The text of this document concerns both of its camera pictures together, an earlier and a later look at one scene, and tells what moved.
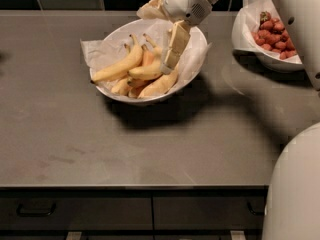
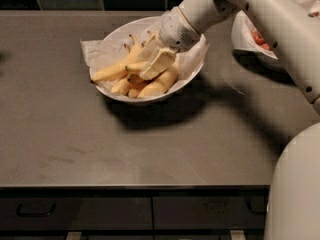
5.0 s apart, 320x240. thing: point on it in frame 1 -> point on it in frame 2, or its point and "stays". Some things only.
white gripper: x=184 y=1 -> x=175 y=31
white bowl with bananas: x=126 y=65 stays
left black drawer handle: x=34 y=214 stays
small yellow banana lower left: x=122 y=87 stays
